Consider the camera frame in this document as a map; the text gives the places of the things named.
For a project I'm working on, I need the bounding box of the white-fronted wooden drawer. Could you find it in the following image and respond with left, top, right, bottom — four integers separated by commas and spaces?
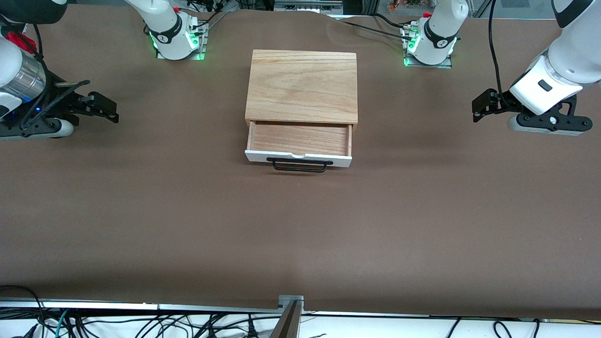
244, 121, 353, 173

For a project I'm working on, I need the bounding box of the wooden drawer cabinet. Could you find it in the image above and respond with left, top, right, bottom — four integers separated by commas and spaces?
245, 49, 359, 135

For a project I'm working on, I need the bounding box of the grey metal box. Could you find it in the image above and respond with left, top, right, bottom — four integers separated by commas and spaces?
274, 0, 344, 14

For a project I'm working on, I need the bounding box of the brown table cover sheet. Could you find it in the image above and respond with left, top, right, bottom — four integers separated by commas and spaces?
0, 8, 601, 321

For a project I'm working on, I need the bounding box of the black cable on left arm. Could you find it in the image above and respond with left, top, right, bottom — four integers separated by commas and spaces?
487, 0, 518, 113

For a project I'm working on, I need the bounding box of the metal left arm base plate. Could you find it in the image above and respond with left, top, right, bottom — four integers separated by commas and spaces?
403, 23, 454, 69

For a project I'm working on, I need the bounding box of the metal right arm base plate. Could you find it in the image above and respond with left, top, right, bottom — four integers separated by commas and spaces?
155, 21, 208, 61

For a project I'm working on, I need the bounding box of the black cable to arm base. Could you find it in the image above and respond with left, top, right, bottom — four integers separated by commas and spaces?
188, 6, 231, 31
337, 20, 415, 42

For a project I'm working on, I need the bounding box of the black looped floor cable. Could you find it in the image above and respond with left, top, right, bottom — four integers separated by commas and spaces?
0, 284, 46, 338

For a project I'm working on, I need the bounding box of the teal cable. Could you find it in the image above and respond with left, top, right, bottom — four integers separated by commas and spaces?
54, 309, 70, 338

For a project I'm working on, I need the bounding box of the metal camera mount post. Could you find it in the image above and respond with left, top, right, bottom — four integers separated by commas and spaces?
270, 295, 305, 338

